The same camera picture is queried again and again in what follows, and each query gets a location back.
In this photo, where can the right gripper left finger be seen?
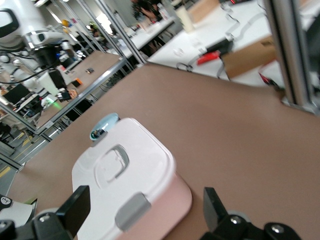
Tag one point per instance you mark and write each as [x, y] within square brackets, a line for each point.
[77, 210]

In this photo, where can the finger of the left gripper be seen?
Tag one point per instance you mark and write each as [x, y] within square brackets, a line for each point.
[58, 80]

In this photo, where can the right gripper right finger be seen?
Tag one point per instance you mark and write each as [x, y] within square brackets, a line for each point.
[212, 210]

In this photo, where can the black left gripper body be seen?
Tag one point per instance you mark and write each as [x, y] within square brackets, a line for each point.
[47, 57]

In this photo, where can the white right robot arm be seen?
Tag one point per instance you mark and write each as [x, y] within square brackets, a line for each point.
[15, 212]

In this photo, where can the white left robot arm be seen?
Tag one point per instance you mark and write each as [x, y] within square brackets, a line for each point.
[15, 25]

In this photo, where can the small orange box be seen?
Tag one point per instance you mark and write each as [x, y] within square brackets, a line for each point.
[77, 82]

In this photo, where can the white lunch box grey clips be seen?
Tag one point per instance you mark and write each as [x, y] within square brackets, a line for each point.
[130, 180]

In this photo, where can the brown cardboard box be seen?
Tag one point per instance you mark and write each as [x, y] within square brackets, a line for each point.
[247, 60]

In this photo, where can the light blue round plate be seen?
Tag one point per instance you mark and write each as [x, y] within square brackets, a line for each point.
[107, 121]

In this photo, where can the white workbench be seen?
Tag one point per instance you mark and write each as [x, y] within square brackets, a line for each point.
[175, 57]

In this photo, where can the red clip leads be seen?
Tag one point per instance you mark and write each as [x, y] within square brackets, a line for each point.
[268, 81]

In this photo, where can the beige cylinder cup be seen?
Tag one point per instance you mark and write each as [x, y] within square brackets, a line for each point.
[185, 20]

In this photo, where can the red hand tool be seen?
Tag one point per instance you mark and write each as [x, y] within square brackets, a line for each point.
[208, 57]

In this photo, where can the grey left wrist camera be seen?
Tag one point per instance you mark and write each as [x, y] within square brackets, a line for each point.
[65, 45]

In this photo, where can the brown table aluminium frame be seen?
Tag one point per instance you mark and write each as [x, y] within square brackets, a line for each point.
[100, 65]

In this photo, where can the aluminium camera post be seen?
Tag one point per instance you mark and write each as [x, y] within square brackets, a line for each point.
[287, 50]

